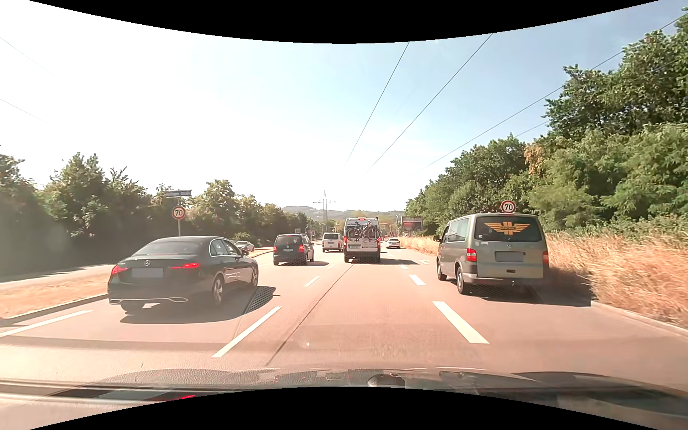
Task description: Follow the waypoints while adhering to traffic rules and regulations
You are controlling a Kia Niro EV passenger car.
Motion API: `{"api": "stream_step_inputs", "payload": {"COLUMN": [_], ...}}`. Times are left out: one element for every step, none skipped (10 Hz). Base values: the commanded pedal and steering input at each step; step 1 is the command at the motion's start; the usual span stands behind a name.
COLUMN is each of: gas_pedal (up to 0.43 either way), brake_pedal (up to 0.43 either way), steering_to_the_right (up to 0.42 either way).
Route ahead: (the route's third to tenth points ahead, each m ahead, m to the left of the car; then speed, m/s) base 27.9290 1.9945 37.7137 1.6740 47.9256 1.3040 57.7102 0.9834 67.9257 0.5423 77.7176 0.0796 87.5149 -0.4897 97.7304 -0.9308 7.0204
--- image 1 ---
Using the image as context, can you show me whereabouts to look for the pylon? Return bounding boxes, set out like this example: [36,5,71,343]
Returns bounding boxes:
[312,190,338,224]

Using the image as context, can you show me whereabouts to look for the white van with bicycles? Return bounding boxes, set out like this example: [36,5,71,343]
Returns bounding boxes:
[343,217,382,264]

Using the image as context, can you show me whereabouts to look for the dark estate car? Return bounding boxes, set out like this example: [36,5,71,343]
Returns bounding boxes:
[272,233,315,266]

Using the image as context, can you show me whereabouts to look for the grey-green van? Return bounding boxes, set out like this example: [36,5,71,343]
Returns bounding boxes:
[433,213,550,296]

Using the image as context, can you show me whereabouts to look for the car's own bonnet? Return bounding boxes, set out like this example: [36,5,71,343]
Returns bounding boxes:
[0,368,688,430]

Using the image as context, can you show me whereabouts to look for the black saloon car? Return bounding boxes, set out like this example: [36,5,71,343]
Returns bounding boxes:
[107,236,260,314]

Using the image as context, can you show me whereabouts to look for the row of trees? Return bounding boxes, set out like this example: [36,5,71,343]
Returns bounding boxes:
[0,122,336,283]
[405,0,688,237]

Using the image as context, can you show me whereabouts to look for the overhead wires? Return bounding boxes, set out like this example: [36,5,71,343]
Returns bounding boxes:
[0,0,688,175]

